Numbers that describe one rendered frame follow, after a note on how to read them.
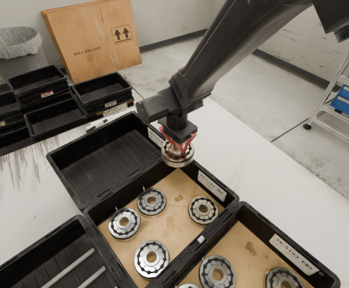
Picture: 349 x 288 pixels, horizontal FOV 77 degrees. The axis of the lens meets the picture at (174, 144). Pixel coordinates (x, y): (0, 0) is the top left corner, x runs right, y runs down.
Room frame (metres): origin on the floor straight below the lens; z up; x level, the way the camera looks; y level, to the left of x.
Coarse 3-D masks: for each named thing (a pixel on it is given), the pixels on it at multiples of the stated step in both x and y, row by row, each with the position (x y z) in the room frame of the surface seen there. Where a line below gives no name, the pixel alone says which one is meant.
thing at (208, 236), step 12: (240, 204) 0.32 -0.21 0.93; (228, 216) 0.29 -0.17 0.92; (216, 228) 0.25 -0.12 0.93; (276, 228) 0.25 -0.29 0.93; (204, 240) 0.21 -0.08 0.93; (288, 240) 0.21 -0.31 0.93; (192, 252) 0.18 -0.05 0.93; (300, 252) 0.18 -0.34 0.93; (180, 264) 0.15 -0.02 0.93; (168, 276) 0.13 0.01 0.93; (336, 276) 0.13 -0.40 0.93
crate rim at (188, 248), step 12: (204, 168) 0.46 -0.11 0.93; (132, 180) 0.41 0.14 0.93; (216, 180) 0.41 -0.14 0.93; (228, 192) 0.36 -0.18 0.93; (96, 204) 0.32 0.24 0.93; (84, 216) 0.28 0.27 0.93; (96, 228) 0.25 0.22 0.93; (192, 240) 0.21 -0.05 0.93; (108, 252) 0.18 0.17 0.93; (180, 252) 0.18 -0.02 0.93; (120, 264) 0.15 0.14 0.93; (168, 264) 0.15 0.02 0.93; (156, 276) 0.13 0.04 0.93
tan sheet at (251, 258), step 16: (240, 224) 0.30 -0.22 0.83; (224, 240) 0.25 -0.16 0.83; (240, 240) 0.25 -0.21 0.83; (256, 240) 0.25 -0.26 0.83; (208, 256) 0.20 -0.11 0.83; (224, 256) 0.20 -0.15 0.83; (240, 256) 0.20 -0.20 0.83; (256, 256) 0.20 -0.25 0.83; (272, 256) 0.20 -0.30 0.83; (192, 272) 0.16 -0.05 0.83; (240, 272) 0.16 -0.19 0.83; (256, 272) 0.16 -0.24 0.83
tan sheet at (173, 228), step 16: (176, 176) 0.49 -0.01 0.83; (176, 192) 0.42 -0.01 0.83; (192, 192) 0.42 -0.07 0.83; (176, 208) 0.36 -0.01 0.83; (144, 224) 0.30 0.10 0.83; (160, 224) 0.30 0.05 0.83; (176, 224) 0.30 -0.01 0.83; (192, 224) 0.30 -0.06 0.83; (112, 240) 0.25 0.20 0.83; (144, 240) 0.25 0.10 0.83; (160, 240) 0.25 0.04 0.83; (176, 240) 0.25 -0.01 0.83; (128, 256) 0.20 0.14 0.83; (128, 272) 0.16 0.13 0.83
